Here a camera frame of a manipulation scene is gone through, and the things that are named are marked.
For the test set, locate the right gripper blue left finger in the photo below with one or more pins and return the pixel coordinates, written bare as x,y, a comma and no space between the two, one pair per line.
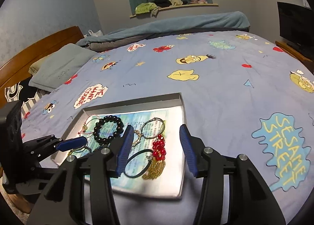
120,149

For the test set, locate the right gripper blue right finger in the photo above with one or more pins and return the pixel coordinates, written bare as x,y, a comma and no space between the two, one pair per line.
192,147

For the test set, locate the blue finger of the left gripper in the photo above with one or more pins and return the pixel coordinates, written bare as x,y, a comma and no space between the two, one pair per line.
72,143
39,149

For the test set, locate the silver metal bangle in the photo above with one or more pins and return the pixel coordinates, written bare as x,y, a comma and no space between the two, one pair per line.
152,128

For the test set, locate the blue green printed paper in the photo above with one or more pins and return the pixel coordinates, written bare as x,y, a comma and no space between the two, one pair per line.
155,167

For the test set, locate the grey shallow cardboard box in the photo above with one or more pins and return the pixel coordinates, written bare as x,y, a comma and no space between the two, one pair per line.
82,124

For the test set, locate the black white striped cloth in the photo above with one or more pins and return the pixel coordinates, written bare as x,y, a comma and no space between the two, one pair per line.
27,94

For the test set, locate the blue cartoon bed sheet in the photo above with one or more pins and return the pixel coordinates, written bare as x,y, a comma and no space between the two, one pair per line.
241,93

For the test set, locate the grey pillow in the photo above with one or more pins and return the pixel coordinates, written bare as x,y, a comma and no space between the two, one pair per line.
60,66

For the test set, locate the wooden headboard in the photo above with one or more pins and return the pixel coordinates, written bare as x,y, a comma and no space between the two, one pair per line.
16,69

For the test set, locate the wooden window shelf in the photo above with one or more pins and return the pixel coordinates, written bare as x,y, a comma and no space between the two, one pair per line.
178,7

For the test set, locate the teal rolled blanket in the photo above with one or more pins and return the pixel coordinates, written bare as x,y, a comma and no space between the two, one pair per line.
172,26

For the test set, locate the green cloth on shelf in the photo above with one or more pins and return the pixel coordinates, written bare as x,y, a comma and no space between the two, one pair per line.
146,8

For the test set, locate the beige cloth on shelf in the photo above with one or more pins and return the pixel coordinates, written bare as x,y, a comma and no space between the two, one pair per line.
176,2

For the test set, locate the black flat monitor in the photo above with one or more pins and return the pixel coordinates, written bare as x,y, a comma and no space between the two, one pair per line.
296,26

